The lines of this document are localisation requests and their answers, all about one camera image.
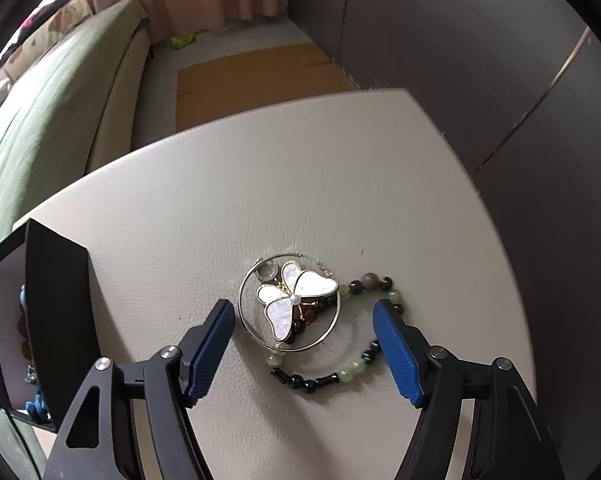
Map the brown cardboard sheet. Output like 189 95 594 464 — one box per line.
175 42 357 134

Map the silver hoop bangle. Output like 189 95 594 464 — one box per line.
238 254 342 352

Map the blue bead bracelet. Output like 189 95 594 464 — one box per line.
19 285 51 422

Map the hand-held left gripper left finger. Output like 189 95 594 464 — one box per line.
43 298 236 480

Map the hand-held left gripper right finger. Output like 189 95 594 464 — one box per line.
372 298 566 480

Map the white butterfly hair clip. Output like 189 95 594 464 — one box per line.
256 261 339 345

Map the floral bed sheet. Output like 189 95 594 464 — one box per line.
0 0 89 83

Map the brown wooden bead bracelet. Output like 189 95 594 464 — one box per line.
14 310 35 361

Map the black gift box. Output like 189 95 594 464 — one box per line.
0 218 104 434

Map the beige bed base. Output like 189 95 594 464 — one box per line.
87 35 154 173

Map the green black beaded bracelet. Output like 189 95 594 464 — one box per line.
266 272 406 393

